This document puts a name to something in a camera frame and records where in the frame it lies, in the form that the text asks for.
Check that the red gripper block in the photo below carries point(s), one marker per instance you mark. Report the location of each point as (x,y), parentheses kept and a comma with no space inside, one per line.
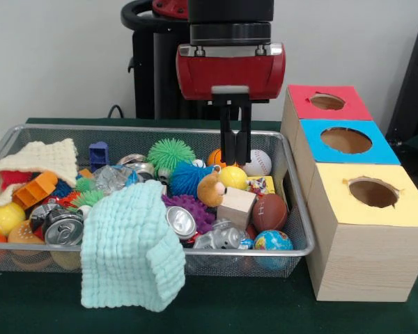
(195,76)

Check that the colourful knotted fabric toy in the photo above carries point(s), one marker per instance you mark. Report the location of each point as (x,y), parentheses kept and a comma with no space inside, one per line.
(257,185)

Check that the mint green cloth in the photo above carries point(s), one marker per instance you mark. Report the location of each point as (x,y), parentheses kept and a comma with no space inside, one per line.
(125,243)

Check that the shallow mesh bin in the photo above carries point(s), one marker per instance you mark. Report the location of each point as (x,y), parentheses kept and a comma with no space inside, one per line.
(125,134)

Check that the wooden box with three holes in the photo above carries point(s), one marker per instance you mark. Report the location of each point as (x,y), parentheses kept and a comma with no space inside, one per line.
(362,264)

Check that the orange basketball toy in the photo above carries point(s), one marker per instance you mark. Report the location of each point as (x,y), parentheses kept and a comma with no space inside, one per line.
(214,158)

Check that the white baseball toy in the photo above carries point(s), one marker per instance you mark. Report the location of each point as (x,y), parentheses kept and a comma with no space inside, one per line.
(261,163)

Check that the smooth yellow ball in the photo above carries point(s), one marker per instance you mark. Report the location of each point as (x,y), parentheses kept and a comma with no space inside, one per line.
(234,176)

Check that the blue spiky ball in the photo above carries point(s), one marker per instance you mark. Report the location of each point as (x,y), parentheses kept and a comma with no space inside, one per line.
(188,179)

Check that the small green spiky ball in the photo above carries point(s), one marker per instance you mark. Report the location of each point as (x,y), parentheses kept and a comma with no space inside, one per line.
(170,153)

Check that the brown football toy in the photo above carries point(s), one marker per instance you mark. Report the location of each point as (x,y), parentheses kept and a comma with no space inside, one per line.
(270,213)

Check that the blue globe ball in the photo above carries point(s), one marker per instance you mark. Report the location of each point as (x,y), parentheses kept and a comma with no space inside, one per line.
(273,243)

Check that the large green spiky eyed ball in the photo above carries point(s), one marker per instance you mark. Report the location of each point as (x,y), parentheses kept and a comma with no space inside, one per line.
(87,198)

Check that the black monitor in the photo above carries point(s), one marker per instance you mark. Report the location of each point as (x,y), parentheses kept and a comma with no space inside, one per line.
(411,87)

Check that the cream knitted cloth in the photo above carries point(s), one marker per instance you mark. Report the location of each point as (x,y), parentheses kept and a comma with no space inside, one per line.
(48,156)

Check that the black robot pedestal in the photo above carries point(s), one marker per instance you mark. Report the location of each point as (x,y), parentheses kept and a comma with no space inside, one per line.
(153,69)

